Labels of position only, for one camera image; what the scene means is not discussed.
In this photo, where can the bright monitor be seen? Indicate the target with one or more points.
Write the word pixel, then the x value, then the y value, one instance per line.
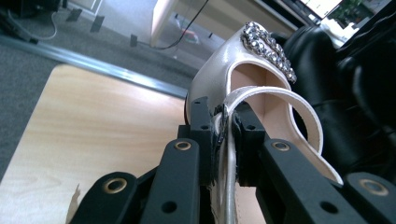
pixel 320 6

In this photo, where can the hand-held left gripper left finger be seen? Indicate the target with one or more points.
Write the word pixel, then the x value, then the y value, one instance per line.
pixel 202 133

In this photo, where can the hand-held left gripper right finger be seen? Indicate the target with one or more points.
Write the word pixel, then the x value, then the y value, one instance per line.
pixel 249 140

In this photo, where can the metal floor rail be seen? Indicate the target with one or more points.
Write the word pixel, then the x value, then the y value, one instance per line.
pixel 93 63

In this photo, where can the red and black shoe rack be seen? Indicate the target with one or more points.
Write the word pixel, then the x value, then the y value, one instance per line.
pixel 358 93

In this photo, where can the white slingback heeled shoe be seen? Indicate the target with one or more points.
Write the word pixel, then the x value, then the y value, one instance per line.
pixel 218 62

